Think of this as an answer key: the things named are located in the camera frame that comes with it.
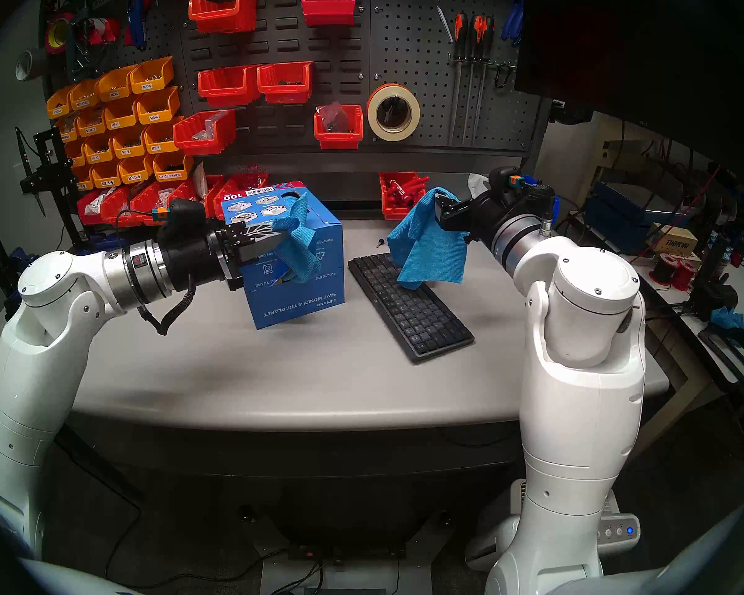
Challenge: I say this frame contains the dark blue storage box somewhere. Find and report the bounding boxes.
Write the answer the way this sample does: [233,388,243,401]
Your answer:
[585,182,689,255]

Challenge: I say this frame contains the red wire spool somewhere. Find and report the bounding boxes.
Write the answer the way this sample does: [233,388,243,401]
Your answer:
[649,253,678,286]
[672,259,700,293]

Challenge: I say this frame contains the black power adapter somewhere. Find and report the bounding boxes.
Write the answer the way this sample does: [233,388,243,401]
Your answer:
[688,280,740,320]

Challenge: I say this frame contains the blue handled pliers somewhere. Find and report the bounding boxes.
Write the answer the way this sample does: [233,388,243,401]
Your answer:
[501,0,528,47]

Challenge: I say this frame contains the blue handled hand tool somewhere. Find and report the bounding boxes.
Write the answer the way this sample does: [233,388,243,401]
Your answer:
[128,0,151,51]

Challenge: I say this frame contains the black computer keyboard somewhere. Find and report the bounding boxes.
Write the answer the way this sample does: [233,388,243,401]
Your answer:
[348,253,475,363]

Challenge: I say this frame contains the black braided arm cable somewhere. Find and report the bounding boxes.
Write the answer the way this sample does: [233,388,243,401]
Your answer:
[136,287,198,336]
[533,185,562,238]

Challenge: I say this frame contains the grey duct tape roll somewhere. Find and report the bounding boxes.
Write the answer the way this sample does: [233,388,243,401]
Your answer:
[14,47,51,82]

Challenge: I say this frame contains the blue microfiber shop towel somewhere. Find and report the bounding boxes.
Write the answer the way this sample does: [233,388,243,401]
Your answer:
[386,187,470,291]
[272,194,323,284]

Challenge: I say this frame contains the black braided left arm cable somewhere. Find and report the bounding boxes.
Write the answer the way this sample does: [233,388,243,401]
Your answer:
[136,287,198,336]

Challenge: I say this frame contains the red bin with clear bags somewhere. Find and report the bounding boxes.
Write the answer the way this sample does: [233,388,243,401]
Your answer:
[172,109,237,157]

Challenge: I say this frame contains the black metal stand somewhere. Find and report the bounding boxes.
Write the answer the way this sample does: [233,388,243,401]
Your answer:
[14,126,91,249]

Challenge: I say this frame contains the red bin with white bags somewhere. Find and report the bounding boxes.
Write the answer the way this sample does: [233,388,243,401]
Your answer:
[76,190,113,226]

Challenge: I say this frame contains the beige masking tape roll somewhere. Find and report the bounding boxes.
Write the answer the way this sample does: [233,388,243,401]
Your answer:
[366,83,421,143]

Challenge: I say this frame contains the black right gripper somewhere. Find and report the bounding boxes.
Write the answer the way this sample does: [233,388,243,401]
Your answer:
[437,191,534,244]

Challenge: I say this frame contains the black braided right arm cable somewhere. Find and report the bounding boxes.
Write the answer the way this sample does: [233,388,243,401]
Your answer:
[533,185,562,238]

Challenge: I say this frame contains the red yellow tape roll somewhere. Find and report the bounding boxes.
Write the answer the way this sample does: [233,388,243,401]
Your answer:
[43,12,76,56]

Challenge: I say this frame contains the red bin with black parts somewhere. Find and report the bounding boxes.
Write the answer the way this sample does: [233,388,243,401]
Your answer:
[313,104,365,151]

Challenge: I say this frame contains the black power strip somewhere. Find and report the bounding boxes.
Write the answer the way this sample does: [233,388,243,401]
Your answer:
[287,541,408,563]

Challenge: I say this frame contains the black monitor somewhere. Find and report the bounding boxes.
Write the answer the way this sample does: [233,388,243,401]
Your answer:
[513,0,744,188]

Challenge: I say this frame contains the white air purifier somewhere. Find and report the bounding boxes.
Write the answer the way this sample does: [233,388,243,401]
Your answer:
[465,479,641,570]

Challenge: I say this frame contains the red bin with red mesh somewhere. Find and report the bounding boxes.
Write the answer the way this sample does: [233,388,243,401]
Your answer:
[214,172,271,198]

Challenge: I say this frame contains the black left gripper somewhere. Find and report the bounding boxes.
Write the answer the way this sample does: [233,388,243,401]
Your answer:
[155,222,283,294]

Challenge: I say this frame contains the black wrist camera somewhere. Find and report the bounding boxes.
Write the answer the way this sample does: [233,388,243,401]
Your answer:
[152,200,208,236]
[489,166,537,198]

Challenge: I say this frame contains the deep red plastic storage bin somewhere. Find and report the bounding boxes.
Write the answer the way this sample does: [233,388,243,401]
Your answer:
[301,0,357,28]

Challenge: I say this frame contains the blue shop towel box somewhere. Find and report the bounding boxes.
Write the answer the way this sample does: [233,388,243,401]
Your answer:
[221,182,346,330]

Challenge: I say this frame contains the blue black bar clamp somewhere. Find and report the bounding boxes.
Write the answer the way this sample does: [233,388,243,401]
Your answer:
[9,247,38,280]

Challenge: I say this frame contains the dark grey pegboard panel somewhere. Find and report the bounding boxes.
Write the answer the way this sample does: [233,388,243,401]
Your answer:
[40,0,556,167]

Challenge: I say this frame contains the small cardboard box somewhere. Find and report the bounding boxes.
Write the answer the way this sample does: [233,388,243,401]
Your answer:
[648,223,700,258]

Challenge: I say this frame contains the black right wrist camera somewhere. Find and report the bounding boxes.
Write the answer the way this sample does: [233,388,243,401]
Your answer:
[489,166,537,198]

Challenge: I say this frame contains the red bin with markers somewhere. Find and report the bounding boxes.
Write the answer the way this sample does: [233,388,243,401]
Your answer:
[379,171,432,221]

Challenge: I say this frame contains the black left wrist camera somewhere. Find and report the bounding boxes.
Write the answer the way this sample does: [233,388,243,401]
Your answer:
[152,200,208,236]

